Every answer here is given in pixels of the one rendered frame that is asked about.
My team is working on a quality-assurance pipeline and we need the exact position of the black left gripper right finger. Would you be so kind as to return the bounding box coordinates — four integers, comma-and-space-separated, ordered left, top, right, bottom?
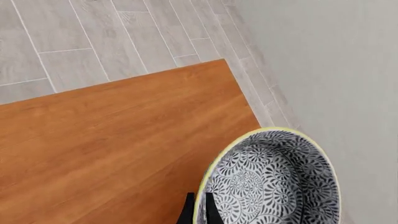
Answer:
205, 192, 225, 224

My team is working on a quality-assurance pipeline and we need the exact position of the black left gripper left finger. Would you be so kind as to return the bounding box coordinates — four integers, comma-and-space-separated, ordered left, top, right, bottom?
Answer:
176, 192, 196, 224

